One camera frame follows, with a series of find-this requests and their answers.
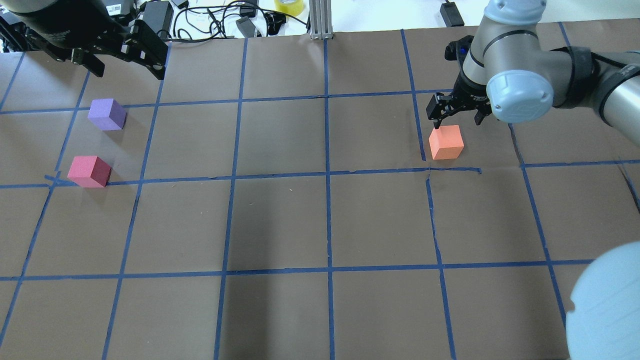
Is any black cable bundle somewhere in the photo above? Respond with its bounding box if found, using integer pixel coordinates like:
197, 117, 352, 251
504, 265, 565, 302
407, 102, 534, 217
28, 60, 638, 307
172, 0, 308, 43

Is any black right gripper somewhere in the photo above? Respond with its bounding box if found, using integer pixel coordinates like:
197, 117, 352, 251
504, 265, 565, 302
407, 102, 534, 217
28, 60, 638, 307
426, 75, 493, 130

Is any black power adapter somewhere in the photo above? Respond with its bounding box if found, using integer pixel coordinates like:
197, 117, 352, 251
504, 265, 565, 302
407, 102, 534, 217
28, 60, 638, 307
439, 0, 466, 28

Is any yellow tape roll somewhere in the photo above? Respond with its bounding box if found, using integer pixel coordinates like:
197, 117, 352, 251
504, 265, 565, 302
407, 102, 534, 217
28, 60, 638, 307
274, 0, 305, 17

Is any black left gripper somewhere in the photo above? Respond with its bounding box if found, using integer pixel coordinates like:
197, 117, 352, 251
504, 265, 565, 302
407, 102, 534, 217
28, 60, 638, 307
14, 0, 169, 81

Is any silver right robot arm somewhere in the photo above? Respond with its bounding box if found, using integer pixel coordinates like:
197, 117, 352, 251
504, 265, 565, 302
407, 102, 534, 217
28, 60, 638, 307
426, 0, 640, 360

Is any purple foam cube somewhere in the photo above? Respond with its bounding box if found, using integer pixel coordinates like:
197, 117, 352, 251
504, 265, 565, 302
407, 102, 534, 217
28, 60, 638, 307
87, 98, 127, 132

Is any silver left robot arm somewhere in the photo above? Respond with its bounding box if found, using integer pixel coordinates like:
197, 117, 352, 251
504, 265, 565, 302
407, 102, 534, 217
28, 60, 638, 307
1, 0, 169, 80

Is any red foam cube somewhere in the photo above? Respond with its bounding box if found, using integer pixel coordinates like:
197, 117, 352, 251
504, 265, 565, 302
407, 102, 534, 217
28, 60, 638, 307
66, 155, 112, 188

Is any aluminium frame post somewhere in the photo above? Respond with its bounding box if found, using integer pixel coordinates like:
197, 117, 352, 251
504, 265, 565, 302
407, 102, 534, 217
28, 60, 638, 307
308, 0, 334, 40

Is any orange foam cube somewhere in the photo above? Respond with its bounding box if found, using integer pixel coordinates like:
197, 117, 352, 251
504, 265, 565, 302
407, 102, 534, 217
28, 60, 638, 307
429, 124, 465, 160

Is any black power brick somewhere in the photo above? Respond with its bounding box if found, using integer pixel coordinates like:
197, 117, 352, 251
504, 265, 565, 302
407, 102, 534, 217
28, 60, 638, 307
139, 0, 174, 41

